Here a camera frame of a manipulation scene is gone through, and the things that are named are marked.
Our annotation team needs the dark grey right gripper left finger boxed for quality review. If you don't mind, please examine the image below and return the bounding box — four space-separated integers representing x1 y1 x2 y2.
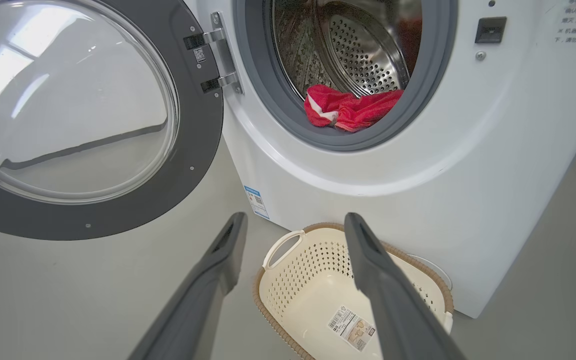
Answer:
128 212 248 360

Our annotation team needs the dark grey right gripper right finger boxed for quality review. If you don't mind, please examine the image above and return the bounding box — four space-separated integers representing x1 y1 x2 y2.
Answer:
343 212 467 360

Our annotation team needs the red cloth garment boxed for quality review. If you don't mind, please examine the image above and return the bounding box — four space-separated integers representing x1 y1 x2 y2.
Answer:
304 84 405 133

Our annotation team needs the white printed barcode label sticker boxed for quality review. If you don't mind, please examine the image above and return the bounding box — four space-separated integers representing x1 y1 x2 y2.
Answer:
327 306 377 353

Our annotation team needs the cream perforated laundry basket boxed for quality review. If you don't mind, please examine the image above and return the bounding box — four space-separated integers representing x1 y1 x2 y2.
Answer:
253 222 455 360

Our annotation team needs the white front-load washing machine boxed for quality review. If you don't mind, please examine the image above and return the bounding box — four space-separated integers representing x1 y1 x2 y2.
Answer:
183 0 576 319

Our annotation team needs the blue energy label sticker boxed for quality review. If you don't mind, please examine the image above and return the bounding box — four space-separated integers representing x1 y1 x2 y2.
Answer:
244 185 271 221

